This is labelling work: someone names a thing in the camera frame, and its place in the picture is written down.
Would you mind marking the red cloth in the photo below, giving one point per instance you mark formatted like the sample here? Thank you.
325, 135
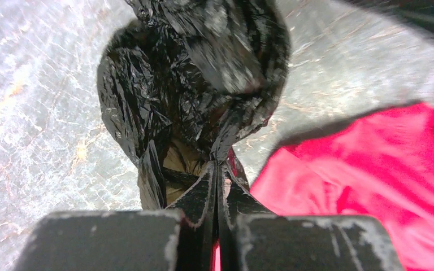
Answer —
382, 165

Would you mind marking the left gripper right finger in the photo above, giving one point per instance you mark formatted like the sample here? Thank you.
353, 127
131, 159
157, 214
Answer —
254, 238

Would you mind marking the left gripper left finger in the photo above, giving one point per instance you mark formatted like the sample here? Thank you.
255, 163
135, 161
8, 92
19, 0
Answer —
180, 237

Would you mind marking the black trash bag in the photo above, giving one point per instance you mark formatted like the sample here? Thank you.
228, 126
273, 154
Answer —
184, 81

